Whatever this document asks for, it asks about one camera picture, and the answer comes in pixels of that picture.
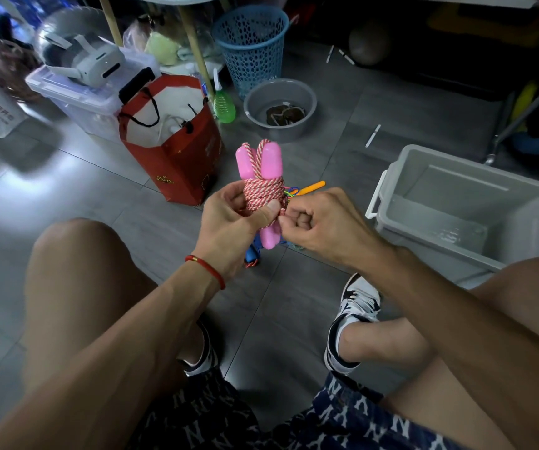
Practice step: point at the person's left hand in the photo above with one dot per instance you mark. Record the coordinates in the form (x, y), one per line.
(225, 234)

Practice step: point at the person's right hand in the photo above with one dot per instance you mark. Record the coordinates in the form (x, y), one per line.
(340, 229)

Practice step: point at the grey plastic storage bin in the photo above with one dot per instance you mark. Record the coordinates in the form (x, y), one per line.
(447, 196)

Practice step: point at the person's right forearm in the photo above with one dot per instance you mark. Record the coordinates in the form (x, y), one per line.
(466, 342)

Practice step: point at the person's left forearm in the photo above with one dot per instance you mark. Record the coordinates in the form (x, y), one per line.
(110, 360)

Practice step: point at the person's right shoe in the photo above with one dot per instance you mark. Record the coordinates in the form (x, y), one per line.
(358, 299)

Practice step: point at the person's shoe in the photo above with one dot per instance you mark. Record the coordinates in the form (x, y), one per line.
(358, 299)
(206, 360)

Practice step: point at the person's left shoe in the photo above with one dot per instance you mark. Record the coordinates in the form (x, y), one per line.
(206, 360)

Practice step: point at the person's left leg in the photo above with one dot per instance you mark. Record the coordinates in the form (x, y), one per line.
(77, 285)

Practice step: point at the person's leg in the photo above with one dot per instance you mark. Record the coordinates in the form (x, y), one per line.
(77, 285)
(532, 304)

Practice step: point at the clear plastic storage bin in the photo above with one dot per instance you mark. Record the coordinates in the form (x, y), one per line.
(77, 107)

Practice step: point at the person's right leg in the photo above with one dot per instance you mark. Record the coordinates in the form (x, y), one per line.
(532, 304)

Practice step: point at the red paper bag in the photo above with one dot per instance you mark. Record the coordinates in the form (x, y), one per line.
(180, 173)

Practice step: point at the white marker pen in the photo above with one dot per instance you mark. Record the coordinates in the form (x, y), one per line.
(346, 57)
(373, 136)
(330, 54)

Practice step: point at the green spray bottle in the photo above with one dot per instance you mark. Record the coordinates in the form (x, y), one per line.
(224, 110)

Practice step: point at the grey plastic basin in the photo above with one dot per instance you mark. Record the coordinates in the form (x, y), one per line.
(256, 100)

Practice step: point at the black rectangular pad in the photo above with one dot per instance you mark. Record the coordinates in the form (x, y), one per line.
(137, 85)

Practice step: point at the blue mesh wastebasket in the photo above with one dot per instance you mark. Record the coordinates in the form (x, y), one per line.
(251, 56)

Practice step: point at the brown ball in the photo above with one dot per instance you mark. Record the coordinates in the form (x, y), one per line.
(369, 43)

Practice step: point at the white oval side table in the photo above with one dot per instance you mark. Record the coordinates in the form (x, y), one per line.
(193, 42)

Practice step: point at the clear plastic bag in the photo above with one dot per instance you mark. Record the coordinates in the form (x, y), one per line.
(162, 46)

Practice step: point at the white VR headset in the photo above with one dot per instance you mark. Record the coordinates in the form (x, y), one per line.
(96, 65)

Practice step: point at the multicoloured hula hoop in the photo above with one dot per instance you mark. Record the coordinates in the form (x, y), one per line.
(525, 100)

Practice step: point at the yellow flat board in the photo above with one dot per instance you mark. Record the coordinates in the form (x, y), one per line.
(475, 25)

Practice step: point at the grey balance dome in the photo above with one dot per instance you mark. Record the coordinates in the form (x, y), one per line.
(73, 20)

